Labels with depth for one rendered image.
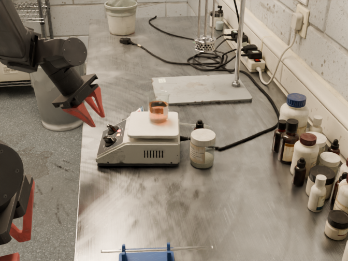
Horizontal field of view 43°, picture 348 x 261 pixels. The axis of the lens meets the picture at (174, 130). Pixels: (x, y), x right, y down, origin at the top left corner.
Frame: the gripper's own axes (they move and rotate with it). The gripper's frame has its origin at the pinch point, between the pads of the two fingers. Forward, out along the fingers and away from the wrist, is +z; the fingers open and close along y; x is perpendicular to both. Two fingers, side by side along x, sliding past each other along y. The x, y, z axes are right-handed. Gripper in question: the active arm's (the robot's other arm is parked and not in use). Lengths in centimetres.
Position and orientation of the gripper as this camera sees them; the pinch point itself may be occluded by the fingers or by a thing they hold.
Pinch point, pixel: (96, 119)
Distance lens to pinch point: 105.0
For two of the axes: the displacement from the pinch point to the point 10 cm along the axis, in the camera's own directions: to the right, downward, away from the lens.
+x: -6.7, 0.1, 7.4
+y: 5.5, -6.6, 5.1
